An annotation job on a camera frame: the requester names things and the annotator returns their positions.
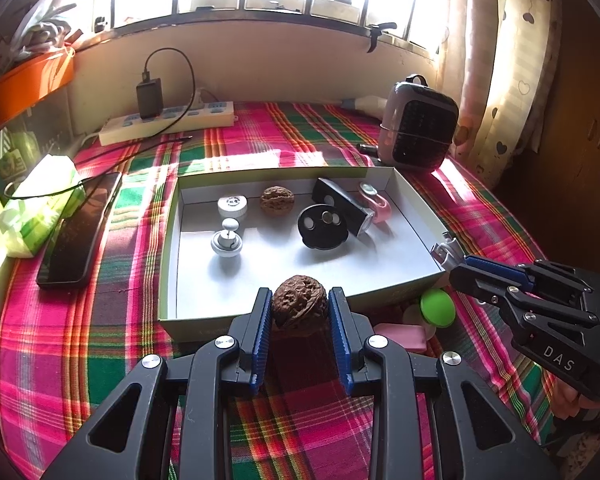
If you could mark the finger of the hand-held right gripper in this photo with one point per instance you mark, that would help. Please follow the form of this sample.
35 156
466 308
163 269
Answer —
495 267
480 284

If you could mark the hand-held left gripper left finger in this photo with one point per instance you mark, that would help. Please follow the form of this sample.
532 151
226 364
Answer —
260 340

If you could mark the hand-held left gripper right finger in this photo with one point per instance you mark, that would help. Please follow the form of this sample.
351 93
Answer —
341 340

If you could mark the brown walnut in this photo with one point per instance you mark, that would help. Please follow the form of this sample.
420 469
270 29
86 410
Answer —
300 302
277 201

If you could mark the grey cardboard box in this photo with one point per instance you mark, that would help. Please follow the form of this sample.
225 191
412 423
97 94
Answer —
280 265

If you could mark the white and silver knob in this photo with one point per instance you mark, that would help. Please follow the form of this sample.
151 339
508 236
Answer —
226 242

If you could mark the black oval disc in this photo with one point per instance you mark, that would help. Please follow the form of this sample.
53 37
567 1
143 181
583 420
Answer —
322 230

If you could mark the pink clip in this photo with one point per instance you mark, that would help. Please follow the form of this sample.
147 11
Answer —
380 210

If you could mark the person's right hand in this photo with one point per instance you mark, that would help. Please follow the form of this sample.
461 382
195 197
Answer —
567 397

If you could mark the green lidded round container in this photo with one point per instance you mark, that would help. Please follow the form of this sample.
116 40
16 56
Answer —
437 307

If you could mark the pink rectangular case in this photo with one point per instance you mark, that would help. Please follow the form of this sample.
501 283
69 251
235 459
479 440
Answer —
402 337

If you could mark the white round cap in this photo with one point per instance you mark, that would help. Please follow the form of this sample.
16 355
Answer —
232 206

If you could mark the black rectangular device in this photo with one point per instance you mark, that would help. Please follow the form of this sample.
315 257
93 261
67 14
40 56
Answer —
337 200

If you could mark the grey and black heater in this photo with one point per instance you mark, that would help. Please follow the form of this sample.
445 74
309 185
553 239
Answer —
420 125

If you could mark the dark heater plug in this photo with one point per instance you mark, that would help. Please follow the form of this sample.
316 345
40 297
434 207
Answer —
367 149

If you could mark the dark wooden cabinet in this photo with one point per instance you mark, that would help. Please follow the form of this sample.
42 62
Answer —
580 110

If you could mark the heart print curtain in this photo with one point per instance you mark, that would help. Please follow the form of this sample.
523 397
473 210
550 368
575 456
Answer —
500 85

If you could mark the white plastic device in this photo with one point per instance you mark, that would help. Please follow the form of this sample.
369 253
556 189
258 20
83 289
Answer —
365 104

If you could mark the black smartphone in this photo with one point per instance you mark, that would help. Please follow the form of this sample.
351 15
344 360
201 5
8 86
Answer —
77 235

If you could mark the white power strip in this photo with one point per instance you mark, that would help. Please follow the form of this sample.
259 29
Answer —
170 121

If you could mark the white plug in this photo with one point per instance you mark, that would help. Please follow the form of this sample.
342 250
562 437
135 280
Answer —
202 100

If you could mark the green tissue pack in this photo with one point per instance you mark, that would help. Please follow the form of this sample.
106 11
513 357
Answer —
35 210

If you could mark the black window clamp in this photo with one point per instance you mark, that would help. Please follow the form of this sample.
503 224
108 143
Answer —
377 32

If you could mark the black charger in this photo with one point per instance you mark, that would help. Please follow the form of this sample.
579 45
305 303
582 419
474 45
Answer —
149 97

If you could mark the green packet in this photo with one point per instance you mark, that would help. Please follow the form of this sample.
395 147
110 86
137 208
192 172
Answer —
15 160

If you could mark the orange shelf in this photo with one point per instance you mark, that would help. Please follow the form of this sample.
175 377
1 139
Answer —
25 85

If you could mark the white plastic bags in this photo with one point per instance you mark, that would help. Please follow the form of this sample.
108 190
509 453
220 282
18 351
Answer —
40 25

